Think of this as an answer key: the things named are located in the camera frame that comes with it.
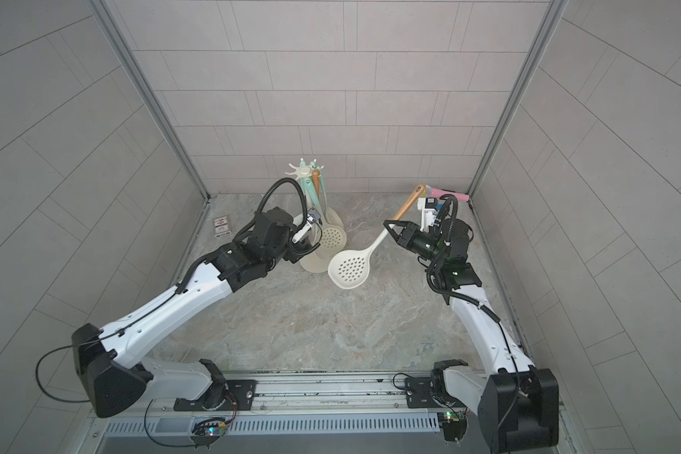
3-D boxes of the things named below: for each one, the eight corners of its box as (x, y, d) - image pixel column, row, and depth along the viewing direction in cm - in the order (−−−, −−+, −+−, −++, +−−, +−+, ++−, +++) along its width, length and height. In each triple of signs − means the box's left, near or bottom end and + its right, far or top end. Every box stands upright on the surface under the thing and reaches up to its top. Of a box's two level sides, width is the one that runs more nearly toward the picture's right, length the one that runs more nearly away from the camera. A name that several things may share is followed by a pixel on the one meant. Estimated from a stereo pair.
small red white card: (216, 238, 105) (213, 234, 103) (214, 222, 110) (212, 218, 108) (231, 233, 106) (229, 229, 105) (229, 218, 111) (227, 214, 109)
